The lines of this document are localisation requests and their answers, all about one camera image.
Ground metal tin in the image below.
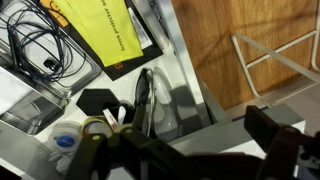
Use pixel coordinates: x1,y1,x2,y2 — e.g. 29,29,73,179
0,0,103,101

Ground white floss container blue label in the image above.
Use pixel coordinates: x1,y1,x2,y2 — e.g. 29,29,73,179
44,120,84,158

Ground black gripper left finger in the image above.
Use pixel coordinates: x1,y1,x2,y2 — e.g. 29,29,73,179
64,133,111,180

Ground black earphones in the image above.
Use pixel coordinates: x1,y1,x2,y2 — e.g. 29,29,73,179
6,0,88,83

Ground white red tube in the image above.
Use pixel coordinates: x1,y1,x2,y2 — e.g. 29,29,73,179
102,108,120,132

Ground black curved tool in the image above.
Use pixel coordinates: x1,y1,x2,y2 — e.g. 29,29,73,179
133,66,183,143

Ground yellow box in drawer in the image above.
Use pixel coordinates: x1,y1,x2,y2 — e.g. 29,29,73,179
49,0,145,68

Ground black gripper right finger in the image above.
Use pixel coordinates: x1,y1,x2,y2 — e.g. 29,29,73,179
244,105,309,180

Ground white ladder shelf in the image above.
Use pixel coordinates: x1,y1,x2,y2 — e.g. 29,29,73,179
230,28,320,99

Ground white desk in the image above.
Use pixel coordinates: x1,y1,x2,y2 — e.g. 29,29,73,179
168,103,306,180

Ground black hexagonal piece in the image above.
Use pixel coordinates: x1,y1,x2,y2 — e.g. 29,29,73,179
75,88,121,117

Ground black flat packet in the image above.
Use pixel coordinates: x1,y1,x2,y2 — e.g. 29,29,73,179
31,0,164,82

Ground yellowish tape roll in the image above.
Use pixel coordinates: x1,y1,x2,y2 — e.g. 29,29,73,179
80,114,134,139

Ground white open drawer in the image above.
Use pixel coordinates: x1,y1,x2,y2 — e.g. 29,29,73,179
0,0,231,180

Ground metal tin lid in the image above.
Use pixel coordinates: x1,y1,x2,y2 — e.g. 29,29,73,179
0,64,69,136

